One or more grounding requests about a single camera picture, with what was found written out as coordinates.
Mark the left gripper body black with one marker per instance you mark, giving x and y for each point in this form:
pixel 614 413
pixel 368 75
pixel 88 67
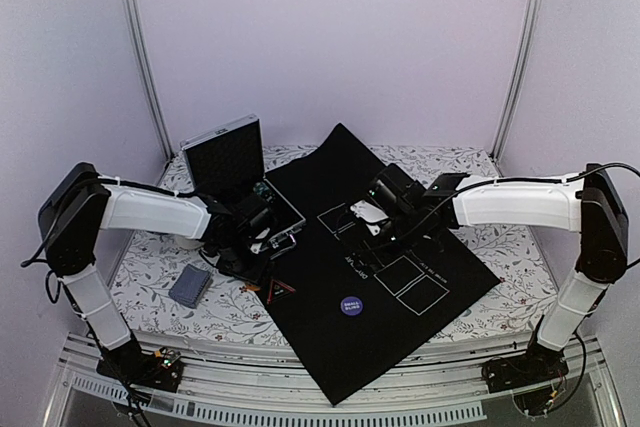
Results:
pixel 236 261

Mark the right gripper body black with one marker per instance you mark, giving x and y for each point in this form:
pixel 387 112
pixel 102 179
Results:
pixel 406 235

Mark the purple small blind button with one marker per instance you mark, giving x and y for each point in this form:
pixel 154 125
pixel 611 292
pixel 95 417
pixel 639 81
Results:
pixel 351 306

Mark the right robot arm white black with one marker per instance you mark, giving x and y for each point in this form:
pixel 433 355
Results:
pixel 399 210

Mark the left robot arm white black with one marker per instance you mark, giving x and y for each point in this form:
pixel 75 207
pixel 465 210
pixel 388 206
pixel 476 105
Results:
pixel 85 203

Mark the blue playing card deck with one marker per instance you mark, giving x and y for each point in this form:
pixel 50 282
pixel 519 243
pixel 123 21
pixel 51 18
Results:
pixel 190 286

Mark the black red triangle button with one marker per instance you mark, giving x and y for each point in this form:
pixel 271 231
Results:
pixel 277 290

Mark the black poker play mat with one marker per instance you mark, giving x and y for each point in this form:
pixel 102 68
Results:
pixel 409 295

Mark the green poker chip stack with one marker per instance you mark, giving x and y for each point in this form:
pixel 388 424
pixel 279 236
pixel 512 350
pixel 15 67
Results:
pixel 263 190

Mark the aluminium poker chip case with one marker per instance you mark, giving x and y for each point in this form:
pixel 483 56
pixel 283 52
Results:
pixel 224 164

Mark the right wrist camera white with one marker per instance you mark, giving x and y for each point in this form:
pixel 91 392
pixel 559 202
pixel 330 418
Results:
pixel 372 216

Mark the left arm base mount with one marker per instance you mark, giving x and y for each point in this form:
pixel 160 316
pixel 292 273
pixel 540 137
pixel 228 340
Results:
pixel 160 370

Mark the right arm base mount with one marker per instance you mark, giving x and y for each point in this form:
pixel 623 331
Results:
pixel 540 372

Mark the right aluminium frame post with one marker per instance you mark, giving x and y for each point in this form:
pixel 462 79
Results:
pixel 531 13

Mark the aluminium frame post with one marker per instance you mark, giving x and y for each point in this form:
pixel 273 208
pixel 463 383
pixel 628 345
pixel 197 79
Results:
pixel 531 13
pixel 133 18

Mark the left aluminium frame post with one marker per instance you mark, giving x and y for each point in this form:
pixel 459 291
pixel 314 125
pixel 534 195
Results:
pixel 133 18

